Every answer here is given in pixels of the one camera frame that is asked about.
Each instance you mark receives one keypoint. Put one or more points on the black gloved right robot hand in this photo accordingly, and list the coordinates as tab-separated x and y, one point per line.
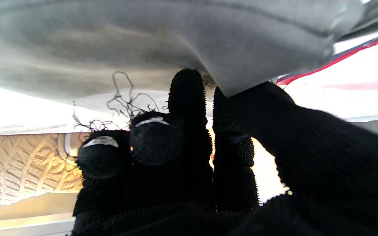
307	170

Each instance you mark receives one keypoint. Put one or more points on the knitted cushion beside armrest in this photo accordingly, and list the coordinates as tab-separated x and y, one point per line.
21	167

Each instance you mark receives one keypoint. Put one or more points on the pink paper document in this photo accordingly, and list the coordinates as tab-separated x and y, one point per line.
356	86

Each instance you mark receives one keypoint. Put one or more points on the grey felt storage pouch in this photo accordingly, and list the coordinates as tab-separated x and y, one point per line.
143	42

